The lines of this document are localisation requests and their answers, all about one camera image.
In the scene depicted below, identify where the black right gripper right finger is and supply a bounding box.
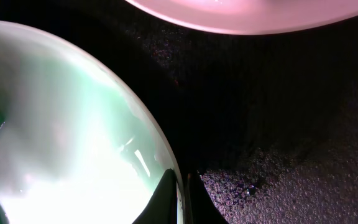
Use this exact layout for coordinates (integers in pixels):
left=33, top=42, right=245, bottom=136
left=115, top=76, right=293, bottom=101
left=186, top=173, right=227, bottom=224

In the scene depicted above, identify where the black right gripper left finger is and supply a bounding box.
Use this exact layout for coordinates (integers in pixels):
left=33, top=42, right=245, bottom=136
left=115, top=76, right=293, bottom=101
left=133, top=169, right=177, bottom=224

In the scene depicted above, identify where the mint green plate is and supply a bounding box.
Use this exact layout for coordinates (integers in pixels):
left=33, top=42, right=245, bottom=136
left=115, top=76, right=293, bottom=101
left=0, top=21, right=185, bottom=223

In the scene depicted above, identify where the round black tray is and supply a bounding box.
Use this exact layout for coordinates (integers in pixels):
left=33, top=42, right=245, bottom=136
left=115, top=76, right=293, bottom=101
left=0, top=1, right=358, bottom=223

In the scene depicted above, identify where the pink plate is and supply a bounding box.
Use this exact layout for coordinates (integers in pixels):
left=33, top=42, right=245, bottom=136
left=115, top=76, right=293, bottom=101
left=127, top=0, right=358, bottom=35

